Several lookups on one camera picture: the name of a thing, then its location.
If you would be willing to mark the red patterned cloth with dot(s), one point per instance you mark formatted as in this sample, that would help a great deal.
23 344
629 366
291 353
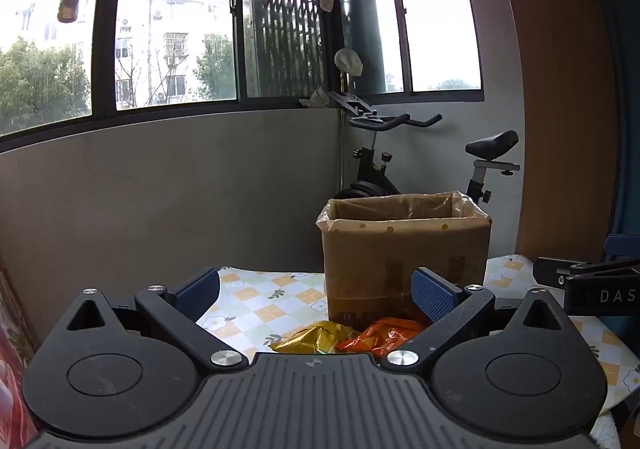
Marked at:
12 379

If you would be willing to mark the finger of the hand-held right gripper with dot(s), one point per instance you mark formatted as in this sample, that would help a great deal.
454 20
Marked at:
555 269

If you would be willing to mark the white hanging bag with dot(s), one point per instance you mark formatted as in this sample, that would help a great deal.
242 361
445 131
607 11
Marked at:
348 61

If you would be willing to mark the crumpled cloth on sill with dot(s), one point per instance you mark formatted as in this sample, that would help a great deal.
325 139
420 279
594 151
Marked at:
315 99

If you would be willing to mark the gold snack packet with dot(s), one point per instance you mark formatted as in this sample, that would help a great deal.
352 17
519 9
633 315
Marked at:
310 339

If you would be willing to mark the wooden cabinet panel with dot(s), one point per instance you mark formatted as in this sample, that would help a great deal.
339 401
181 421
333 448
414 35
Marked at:
560 104

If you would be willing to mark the black exercise bike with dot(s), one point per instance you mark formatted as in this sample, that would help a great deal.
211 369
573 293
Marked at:
372 174

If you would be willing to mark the dark framed window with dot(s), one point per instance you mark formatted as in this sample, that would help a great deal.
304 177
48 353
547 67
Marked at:
100 79

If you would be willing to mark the checked floral tablecloth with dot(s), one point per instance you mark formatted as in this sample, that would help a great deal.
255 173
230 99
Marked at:
250 304

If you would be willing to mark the brown cardboard box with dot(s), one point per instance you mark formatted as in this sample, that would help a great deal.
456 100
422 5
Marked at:
380 259

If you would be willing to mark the orange snack packet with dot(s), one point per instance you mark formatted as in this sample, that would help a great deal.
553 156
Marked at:
380 336

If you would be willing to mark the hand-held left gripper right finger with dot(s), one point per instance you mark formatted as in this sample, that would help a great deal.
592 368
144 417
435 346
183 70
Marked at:
432 298

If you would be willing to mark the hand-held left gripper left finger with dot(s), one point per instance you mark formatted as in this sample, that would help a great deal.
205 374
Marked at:
197 290

